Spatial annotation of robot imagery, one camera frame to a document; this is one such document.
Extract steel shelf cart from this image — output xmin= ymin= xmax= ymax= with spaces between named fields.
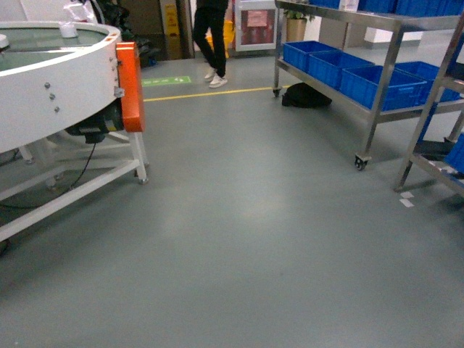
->
xmin=273 ymin=1 xmax=461 ymax=171

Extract black bag under cart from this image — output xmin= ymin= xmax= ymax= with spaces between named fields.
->
xmin=281 ymin=83 xmax=332 ymax=109

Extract orange motor cover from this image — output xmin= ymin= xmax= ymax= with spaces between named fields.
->
xmin=116 ymin=42 xmax=146 ymax=133

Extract blue bin on cart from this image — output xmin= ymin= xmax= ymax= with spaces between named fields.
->
xmin=339 ymin=65 xmax=428 ymax=112

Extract walking person in black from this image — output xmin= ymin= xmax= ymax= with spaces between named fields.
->
xmin=193 ymin=0 xmax=228 ymax=88

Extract white round rotary table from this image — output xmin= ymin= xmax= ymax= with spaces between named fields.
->
xmin=1 ymin=21 xmax=148 ymax=248

